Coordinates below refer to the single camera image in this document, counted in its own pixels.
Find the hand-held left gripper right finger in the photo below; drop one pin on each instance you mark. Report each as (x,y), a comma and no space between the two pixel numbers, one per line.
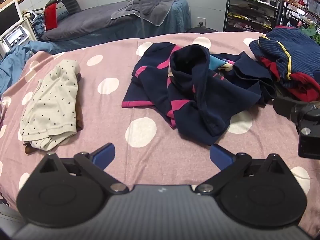
(220,155)

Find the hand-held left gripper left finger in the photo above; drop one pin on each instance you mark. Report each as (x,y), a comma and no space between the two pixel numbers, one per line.
(104,153)

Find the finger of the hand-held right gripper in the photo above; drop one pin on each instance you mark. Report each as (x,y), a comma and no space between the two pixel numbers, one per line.
(308,140)
(287,107)

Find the navy and pink sweatshirt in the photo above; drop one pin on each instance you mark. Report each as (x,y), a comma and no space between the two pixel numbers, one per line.
(195,97)

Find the red garment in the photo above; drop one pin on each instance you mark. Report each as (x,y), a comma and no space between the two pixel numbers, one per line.
(305,85)

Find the pink polka-dot bed sheet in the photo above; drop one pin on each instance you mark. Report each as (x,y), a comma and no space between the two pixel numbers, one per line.
(100,120)

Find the dark navy garment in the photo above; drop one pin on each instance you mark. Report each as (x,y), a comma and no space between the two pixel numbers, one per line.
(252,80)

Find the navy striped garment yellow trim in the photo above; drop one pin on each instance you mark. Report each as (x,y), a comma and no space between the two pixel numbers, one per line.
(292,52)

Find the cream dotted garment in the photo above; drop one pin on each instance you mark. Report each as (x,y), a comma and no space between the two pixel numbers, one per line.
(52,105)

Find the green plant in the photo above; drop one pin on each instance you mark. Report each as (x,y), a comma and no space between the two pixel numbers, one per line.
(310,30)

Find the black shelf rack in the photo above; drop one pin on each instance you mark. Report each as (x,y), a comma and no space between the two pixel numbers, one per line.
(251,12)

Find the red vase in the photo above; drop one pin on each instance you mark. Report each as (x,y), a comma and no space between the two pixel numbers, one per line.
(301,1)

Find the black stool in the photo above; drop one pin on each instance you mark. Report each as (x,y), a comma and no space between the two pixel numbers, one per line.
(203,29)

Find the blue cloth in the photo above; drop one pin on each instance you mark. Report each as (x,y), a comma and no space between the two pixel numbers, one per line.
(15,60)

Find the massage bed with grey sheet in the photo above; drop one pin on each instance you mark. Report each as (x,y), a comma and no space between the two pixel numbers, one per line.
(100,22)

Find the grey towel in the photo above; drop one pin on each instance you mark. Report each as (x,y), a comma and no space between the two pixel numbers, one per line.
(147,6)

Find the red black device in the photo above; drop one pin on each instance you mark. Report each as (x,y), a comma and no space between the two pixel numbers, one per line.
(67,2)

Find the white machine with monitor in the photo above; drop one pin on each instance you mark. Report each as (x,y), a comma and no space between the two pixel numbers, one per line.
(12,27)

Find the metal pole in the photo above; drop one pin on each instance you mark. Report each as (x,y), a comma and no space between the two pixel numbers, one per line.
(141,1)

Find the white wall outlet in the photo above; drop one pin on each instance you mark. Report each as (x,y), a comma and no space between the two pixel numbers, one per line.
(201,21)

